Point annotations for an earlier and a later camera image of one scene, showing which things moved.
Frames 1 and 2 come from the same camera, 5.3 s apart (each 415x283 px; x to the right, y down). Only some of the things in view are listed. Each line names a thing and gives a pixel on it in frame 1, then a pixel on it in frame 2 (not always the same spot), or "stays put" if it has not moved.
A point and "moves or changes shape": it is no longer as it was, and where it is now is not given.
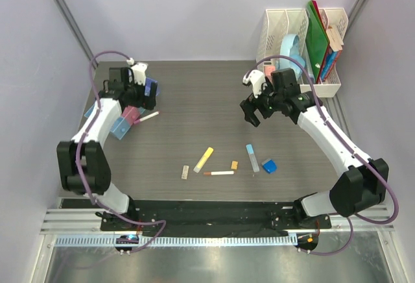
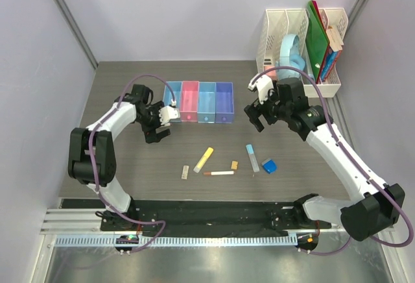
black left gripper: x=147 y=101 -> x=155 y=109
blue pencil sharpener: x=270 y=167 stays put
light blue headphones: x=290 y=49 stays put
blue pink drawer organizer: x=122 y=126 moves or changes shape
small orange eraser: x=234 y=165 stays put
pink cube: x=268 y=69 stays put
